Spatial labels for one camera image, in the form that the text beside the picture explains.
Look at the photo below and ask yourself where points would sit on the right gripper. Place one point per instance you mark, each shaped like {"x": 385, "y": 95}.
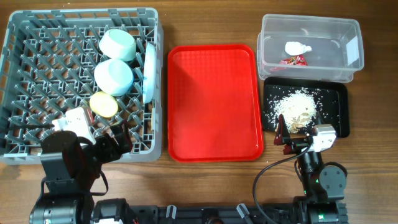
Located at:
{"x": 284, "y": 138}

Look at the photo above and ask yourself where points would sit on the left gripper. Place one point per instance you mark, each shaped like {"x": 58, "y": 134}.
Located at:
{"x": 123, "y": 137}

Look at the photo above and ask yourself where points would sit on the yellow plastic cup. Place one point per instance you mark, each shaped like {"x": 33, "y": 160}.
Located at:
{"x": 103, "y": 104}

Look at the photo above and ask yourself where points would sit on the red snack wrapper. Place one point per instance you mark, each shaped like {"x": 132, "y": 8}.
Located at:
{"x": 295, "y": 60}

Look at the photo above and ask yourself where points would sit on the light blue bowl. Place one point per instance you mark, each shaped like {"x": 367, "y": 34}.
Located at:
{"x": 113, "y": 77}

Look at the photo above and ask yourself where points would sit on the white round plate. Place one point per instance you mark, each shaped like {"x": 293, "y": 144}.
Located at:
{"x": 149, "y": 73}

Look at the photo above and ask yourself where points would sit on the mint green bowl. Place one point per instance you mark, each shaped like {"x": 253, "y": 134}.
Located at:
{"x": 118, "y": 44}

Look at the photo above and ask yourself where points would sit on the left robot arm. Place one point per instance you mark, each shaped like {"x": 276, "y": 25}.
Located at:
{"x": 72, "y": 164}

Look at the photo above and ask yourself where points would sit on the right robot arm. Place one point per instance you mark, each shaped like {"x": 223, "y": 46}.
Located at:
{"x": 323, "y": 182}

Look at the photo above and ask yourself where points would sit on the rice and peanut scraps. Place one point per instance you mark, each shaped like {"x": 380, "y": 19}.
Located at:
{"x": 297, "y": 105}

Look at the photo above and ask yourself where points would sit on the black plastic tray bin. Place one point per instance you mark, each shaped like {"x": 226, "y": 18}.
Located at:
{"x": 330, "y": 99}

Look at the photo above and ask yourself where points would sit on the crumpled white tissue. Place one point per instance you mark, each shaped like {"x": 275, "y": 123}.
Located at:
{"x": 296, "y": 48}

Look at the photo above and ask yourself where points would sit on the clear plastic bin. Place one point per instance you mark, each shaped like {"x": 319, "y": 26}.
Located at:
{"x": 336, "y": 47}

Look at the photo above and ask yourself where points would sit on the red plastic tray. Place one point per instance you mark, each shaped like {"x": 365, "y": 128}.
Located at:
{"x": 213, "y": 104}

